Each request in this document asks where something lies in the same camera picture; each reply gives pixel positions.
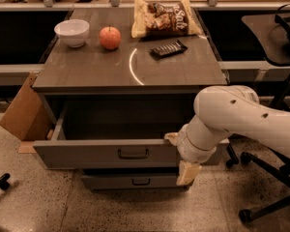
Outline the black desk leg with caster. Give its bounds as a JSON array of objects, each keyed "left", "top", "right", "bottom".
[{"left": 226, "top": 144, "right": 239, "bottom": 167}]

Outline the white bowl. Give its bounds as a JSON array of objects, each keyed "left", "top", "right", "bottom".
[{"left": 54, "top": 19, "right": 90, "bottom": 47}]

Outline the brown cardboard box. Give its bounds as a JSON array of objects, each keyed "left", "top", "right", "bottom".
[{"left": 0, "top": 72, "right": 53, "bottom": 154}]

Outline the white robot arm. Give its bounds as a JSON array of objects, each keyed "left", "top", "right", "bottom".
[{"left": 164, "top": 85, "right": 290, "bottom": 186}]

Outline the grey drawer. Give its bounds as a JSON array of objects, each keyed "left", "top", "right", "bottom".
[
  {"left": 33, "top": 101, "right": 230, "bottom": 170},
  {"left": 81, "top": 173, "right": 192, "bottom": 190}
]

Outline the red apple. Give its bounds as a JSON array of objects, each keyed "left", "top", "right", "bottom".
[{"left": 99, "top": 26, "right": 121, "bottom": 50}]

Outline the black office chair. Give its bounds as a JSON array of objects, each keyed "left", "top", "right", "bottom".
[{"left": 238, "top": 145, "right": 290, "bottom": 224}]

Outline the grey top drawer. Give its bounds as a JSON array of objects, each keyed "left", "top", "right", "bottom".
[{"left": 33, "top": 101, "right": 230, "bottom": 170}]

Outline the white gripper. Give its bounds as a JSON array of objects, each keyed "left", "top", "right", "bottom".
[{"left": 164, "top": 125, "right": 217, "bottom": 186}]

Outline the grey drawer cabinet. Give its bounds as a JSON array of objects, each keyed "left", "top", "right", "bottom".
[{"left": 33, "top": 8, "right": 226, "bottom": 176}]

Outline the grey bottom drawer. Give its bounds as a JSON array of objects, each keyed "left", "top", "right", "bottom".
[{"left": 81, "top": 173, "right": 192, "bottom": 190}]

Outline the black chair caster left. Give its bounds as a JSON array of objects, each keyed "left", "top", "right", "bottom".
[{"left": 0, "top": 173, "right": 11, "bottom": 190}]

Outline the black candy bar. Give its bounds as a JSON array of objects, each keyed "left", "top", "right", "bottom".
[{"left": 150, "top": 41, "right": 188, "bottom": 58}]

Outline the yellow brown chip bag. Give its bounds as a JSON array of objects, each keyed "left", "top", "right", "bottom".
[{"left": 131, "top": 0, "right": 201, "bottom": 39}]

